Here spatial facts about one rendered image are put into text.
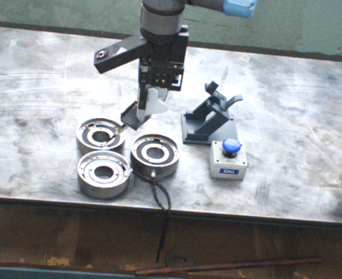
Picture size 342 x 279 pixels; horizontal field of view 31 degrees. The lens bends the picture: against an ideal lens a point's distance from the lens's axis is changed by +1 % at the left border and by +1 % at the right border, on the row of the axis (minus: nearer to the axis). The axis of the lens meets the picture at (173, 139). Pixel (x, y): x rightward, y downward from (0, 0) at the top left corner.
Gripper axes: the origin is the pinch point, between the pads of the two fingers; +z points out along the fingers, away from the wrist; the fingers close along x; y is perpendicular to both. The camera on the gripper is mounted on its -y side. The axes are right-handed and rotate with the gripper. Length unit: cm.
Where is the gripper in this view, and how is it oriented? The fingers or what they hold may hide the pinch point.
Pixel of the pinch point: (138, 112)
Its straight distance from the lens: 123.0
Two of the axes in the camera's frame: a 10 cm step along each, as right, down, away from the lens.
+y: 9.9, 0.8, 1.1
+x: -0.3, -6.6, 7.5
